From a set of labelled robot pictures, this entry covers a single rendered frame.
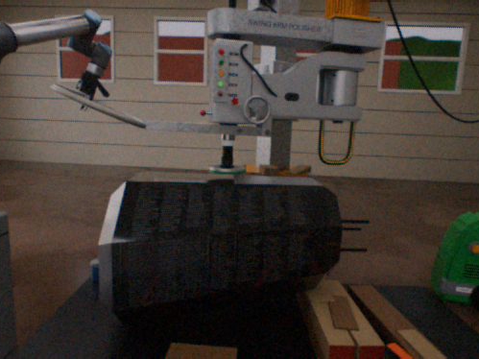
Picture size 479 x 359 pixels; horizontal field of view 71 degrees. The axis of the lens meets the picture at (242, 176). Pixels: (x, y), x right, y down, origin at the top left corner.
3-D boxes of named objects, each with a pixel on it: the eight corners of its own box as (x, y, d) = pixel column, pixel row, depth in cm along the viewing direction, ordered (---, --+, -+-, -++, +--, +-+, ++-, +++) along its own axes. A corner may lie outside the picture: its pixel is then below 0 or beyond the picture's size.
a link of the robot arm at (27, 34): (-38, 17, 116) (91, 5, 172) (-45, 44, 123) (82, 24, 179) (-11, 42, 118) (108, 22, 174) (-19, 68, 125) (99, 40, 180)
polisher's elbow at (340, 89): (315, 106, 204) (318, 72, 201) (339, 107, 214) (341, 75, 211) (338, 105, 188) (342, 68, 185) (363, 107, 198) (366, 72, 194)
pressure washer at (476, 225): (478, 288, 246) (497, 170, 232) (501, 314, 212) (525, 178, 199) (425, 281, 255) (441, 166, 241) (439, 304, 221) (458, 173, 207)
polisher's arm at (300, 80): (343, 137, 216) (349, 58, 208) (363, 140, 194) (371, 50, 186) (228, 134, 200) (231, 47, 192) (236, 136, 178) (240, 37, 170)
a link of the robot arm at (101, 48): (95, 40, 187) (112, 49, 193) (86, 61, 188) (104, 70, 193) (98, 39, 179) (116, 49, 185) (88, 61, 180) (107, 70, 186)
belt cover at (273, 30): (357, 61, 212) (360, 34, 210) (382, 55, 188) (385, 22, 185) (203, 49, 191) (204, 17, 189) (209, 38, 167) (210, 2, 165)
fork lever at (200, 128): (263, 135, 204) (264, 127, 203) (273, 137, 185) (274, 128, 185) (144, 129, 189) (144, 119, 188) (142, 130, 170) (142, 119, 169)
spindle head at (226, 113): (267, 129, 205) (271, 52, 198) (278, 131, 184) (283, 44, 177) (207, 127, 198) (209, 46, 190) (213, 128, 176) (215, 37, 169)
